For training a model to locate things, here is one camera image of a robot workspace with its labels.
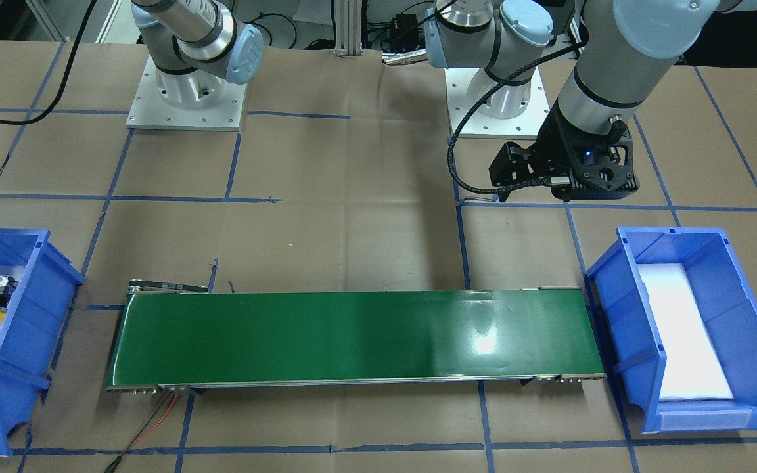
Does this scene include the aluminium frame post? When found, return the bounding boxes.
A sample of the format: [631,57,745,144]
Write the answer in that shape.
[331,0,367,57]

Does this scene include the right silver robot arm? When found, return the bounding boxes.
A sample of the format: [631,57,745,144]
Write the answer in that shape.
[131,1,264,110]

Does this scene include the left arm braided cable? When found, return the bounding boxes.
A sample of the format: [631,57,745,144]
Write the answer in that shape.
[447,43,583,198]

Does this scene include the blue plastic bin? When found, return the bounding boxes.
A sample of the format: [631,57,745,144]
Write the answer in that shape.
[587,227,757,434]
[0,229,83,456]

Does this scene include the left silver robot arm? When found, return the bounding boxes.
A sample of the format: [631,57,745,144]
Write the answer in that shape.
[424,1,757,202]

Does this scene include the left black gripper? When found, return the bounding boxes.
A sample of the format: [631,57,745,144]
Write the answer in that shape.
[489,105,609,191]

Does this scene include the black braided cable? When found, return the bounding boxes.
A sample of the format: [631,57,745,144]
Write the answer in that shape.
[0,0,98,125]

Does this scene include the green conveyor belt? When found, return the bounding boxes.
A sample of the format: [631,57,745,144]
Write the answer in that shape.
[107,288,607,392]

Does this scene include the red black motor wires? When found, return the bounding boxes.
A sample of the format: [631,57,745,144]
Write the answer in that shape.
[103,389,182,473]

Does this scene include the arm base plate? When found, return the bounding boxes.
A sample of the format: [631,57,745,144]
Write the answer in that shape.
[446,67,549,141]
[126,57,246,132]

